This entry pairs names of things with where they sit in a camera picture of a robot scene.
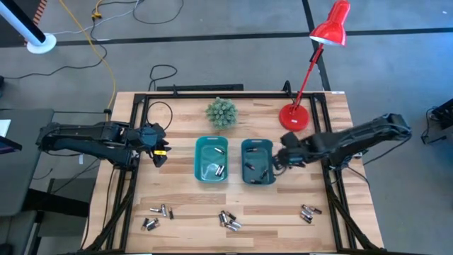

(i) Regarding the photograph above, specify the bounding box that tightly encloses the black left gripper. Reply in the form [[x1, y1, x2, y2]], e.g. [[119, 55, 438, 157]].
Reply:
[[136, 123, 172, 168]]

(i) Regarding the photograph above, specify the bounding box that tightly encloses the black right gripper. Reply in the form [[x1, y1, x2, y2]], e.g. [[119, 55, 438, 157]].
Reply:
[[272, 131, 309, 176]]

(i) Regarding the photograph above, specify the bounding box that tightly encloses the dark teal plastic bin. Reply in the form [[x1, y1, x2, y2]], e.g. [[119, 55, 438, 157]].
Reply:
[[240, 138, 277, 186]]

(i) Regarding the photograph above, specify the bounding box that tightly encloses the light teal plastic bin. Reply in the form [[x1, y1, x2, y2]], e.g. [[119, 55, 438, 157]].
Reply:
[[193, 135, 229, 183]]

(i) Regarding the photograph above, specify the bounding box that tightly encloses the red desk lamp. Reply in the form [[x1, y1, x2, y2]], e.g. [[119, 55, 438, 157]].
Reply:
[[278, 0, 351, 132]]

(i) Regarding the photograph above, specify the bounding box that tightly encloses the artificial green potted plant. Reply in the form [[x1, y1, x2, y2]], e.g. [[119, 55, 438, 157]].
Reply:
[[205, 96, 239, 129]]

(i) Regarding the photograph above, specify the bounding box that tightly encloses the black bar behind table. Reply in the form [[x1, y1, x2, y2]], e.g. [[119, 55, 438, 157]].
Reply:
[[156, 84, 244, 92]]

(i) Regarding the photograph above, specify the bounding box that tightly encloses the dark grey desk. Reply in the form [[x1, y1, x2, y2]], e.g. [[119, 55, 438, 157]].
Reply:
[[0, 108, 56, 217]]

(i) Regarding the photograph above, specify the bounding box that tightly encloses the dark tablet device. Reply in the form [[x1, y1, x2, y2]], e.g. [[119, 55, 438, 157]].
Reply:
[[0, 136, 23, 155]]

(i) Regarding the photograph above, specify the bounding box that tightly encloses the white round-base floor stand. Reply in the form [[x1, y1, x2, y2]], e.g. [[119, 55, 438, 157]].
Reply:
[[0, 0, 57, 55]]

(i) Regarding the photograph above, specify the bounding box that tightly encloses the black equipment box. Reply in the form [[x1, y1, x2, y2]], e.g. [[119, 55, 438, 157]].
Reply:
[[430, 98, 453, 130]]

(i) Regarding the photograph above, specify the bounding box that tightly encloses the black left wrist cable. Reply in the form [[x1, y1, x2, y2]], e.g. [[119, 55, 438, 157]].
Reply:
[[146, 101, 173, 125]]

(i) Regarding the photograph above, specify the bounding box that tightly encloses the black lamp power cord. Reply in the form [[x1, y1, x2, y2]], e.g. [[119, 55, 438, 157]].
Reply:
[[282, 79, 294, 103]]

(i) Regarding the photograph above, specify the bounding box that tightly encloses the black metal table frame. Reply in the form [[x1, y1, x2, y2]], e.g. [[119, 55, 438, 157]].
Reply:
[[83, 91, 385, 254]]

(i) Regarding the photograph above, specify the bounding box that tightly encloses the yellow extension cable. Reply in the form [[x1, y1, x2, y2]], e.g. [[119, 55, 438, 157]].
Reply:
[[57, 0, 117, 130]]

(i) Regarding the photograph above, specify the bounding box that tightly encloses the black looped floor cable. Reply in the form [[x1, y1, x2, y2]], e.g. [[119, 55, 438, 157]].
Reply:
[[147, 64, 178, 92]]

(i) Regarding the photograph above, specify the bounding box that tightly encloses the black curved floor cable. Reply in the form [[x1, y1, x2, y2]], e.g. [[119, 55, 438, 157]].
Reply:
[[132, 0, 185, 26]]

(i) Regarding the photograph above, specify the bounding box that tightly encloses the long black floor cable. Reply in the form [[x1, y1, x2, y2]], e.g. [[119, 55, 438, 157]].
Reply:
[[3, 17, 108, 81]]

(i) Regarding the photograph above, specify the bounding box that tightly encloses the grey floor cable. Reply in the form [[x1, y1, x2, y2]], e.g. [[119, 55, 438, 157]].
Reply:
[[52, 0, 144, 36]]

